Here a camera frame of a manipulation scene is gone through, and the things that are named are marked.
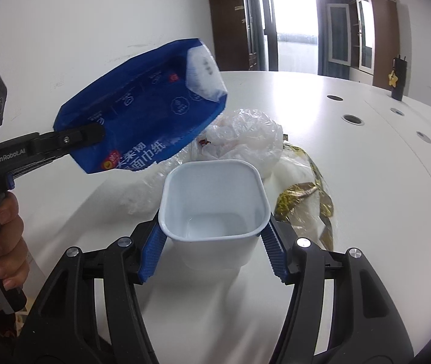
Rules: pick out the glass balcony door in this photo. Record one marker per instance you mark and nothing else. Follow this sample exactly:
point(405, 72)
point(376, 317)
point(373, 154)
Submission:
point(295, 7)

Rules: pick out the brown glass door cabinet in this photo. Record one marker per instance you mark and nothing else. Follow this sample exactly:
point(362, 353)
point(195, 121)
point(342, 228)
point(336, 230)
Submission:
point(384, 30)

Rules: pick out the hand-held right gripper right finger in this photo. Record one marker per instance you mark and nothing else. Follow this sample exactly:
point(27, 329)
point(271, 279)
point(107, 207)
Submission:
point(274, 252)

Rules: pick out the person's left hand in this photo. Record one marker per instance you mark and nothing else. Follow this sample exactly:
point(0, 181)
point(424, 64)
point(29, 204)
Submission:
point(10, 242)

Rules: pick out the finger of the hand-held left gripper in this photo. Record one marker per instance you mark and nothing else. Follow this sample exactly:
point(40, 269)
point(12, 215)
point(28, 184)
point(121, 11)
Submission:
point(71, 138)
point(41, 163)

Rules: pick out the brown wooden cabinet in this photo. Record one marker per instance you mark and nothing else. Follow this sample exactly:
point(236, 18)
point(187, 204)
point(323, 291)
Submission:
point(226, 19)

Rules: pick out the white plastic bag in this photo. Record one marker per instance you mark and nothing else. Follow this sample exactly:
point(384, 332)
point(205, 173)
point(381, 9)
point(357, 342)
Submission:
point(245, 132)

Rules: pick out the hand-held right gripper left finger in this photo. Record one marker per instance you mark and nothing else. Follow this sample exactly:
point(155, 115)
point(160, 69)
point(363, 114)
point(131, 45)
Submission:
point(152, 252)

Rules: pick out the clear plastic wrap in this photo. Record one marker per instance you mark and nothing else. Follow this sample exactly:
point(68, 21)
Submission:
point(139, 193)

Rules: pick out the gold clear wrapper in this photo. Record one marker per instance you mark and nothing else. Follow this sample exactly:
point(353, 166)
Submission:
point(298, 193)

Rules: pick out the white framed window leaf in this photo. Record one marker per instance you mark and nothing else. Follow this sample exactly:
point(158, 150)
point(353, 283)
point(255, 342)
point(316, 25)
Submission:
point(338, 34)

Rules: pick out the yellow star charm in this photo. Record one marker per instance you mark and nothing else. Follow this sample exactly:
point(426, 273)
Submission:
point(392, 79)

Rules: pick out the white square tub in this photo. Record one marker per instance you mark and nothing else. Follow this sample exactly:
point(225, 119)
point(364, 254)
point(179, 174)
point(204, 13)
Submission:
point(215, 193)

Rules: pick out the black bottle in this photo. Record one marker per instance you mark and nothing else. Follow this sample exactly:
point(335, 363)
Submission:
point(399, 93)

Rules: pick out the blue tissue packet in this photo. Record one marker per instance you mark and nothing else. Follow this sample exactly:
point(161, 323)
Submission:
point(143, 106)

